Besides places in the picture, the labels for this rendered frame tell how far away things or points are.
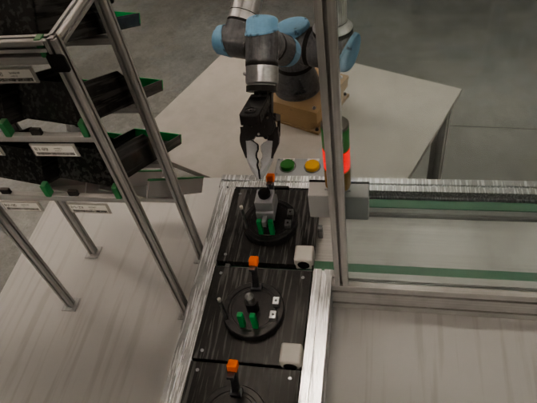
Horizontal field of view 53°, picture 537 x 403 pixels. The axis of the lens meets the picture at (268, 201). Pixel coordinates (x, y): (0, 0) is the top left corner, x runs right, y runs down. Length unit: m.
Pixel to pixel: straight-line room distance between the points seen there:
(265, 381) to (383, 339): 0.31
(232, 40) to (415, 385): 0.91
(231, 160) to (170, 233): 0.32
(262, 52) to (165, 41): 2.88
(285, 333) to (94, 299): 0.56
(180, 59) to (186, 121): 1.95
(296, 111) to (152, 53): 2.36
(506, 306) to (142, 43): 3.32
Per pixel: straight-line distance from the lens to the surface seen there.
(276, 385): 1.17
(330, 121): 0.91
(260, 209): 1.31
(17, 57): 0.92
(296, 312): 1.24
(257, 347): 1.21
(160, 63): 3.87
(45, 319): 1.57
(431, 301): 1.32
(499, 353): 1.35
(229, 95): 1.99
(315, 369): 1.19
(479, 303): 1.33
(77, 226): 1.53
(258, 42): 1.25
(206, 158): 1.76
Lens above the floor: 2.05
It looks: 48 degrees down
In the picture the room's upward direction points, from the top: 12 degrees counter-clockwise
